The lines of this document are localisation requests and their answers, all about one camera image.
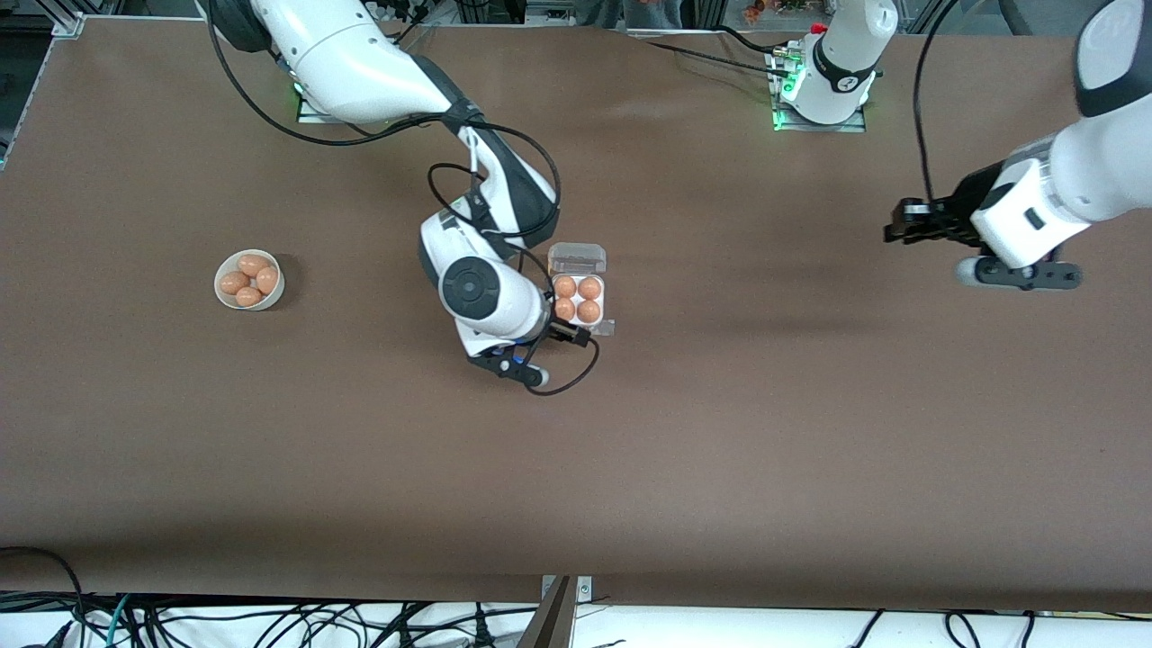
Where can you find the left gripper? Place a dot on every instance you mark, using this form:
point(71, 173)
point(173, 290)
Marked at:
point(970, 202)

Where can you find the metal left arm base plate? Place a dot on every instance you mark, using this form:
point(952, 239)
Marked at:
point(819, 128)

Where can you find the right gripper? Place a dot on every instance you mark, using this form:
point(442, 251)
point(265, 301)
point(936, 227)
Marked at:
point(563, 334)

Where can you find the clear plastic egg carton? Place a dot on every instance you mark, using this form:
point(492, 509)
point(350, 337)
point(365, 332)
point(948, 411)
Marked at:
point(576, 256)

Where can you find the brown egg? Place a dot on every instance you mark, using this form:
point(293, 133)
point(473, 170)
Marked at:
point(233, 283)
point(589, 311)
point(247, 296)
point(564, 309)
point(253, 265)
point(267, 280)
point(564, 287)
point(589, 288)

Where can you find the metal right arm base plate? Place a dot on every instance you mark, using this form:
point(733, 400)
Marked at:
point(310, 115)

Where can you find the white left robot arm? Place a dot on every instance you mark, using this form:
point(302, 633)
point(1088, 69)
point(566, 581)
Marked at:
point(1116, 153)

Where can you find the metal mounting bracket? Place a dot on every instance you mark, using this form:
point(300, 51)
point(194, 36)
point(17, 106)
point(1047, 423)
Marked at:
point(585, 589)

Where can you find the person in grey trousers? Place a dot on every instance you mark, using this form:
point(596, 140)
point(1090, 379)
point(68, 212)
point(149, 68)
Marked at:
point(630, 11)

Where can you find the brown table cover sheet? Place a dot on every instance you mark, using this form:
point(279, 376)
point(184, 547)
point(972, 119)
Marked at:
point(576, 450)

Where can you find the aluminium frame rail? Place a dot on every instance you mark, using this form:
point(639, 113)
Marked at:
point(30, 94)

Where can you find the white round bowl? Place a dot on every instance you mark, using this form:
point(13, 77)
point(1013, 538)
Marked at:
point(270, 303)

